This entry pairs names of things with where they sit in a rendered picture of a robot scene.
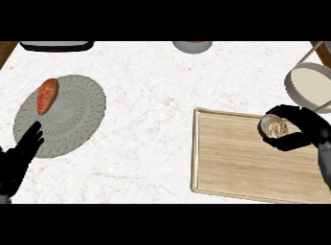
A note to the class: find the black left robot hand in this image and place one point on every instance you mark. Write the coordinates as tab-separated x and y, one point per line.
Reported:
11	161

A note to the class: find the grey round bowl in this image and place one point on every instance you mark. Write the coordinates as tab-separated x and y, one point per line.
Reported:
192	46

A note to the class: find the pale wooden tray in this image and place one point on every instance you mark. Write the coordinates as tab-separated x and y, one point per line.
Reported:
257	161

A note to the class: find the grey round woven placemat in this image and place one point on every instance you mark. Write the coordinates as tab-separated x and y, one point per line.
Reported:
60	116

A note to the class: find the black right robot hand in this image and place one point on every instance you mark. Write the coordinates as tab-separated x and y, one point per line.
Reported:
313	127

